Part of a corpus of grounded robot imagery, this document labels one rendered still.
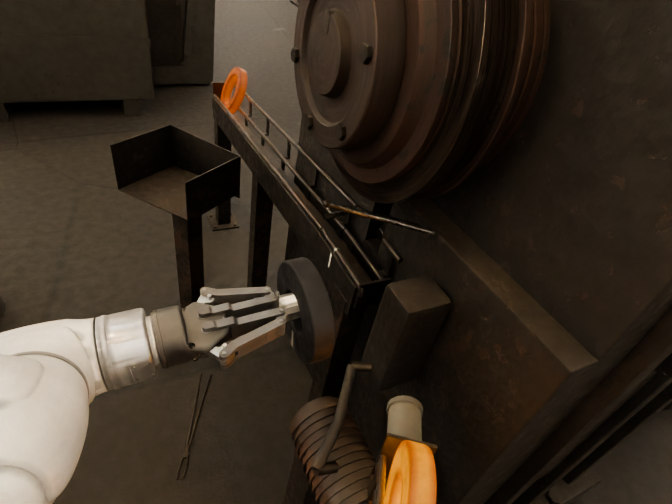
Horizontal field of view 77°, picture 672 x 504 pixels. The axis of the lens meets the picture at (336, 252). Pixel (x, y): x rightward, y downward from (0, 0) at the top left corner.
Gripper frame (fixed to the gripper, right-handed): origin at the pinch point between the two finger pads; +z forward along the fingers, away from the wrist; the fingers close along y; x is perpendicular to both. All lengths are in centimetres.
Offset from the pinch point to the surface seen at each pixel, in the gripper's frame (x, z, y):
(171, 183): -25, -10, -76
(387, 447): -15.2, 7.3, 18.0
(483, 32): 35.5, 20.3, -2.6
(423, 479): -6.2, 5.7, 25.9
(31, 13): -23, -53, -257
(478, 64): 32.3, 20.1, -1.6
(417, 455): -7.0, 6.9, 23.0
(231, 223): -85, 19, -130
